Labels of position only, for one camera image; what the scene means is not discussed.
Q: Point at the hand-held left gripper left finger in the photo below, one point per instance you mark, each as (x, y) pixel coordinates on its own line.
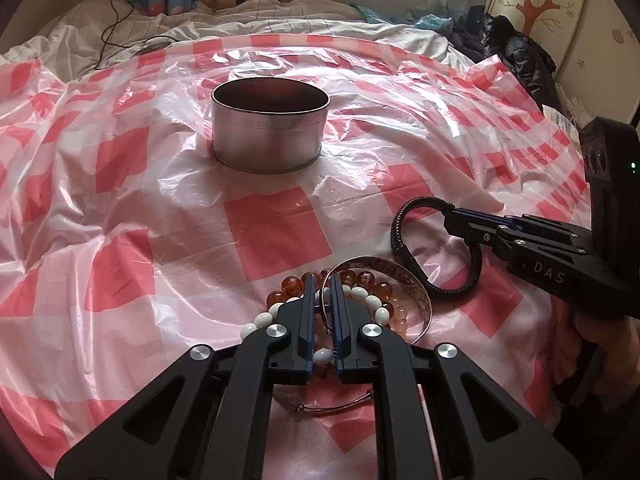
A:
(311, 305)

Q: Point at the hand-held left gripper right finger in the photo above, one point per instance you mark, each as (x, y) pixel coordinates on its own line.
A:
(336, 310)

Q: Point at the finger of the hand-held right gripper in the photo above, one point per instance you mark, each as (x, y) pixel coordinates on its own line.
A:
(550, 227)
(480, 232)

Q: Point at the wide silver bangle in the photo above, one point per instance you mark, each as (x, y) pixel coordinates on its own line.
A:
(400, 272)

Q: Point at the round metal tin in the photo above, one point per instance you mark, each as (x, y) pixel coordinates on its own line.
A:
(265, 135)

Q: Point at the person's right hand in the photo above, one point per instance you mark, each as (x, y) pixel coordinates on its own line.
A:
(600, 345)

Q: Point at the thin silver bangle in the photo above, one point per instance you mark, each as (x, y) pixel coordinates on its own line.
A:
(330, 409)

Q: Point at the black jacket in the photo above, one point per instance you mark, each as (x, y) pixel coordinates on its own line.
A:
(520, 55)

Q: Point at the red white checked plastic sheet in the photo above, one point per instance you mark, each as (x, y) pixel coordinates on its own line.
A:
(150, 200)

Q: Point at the wardrobe with tree print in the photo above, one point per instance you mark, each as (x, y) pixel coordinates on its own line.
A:
(575, 20)

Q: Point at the blue plastic bag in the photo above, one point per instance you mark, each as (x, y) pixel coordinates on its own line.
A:
(435, 22)

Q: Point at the white quilt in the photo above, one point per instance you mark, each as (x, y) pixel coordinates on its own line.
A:
(75, 35)

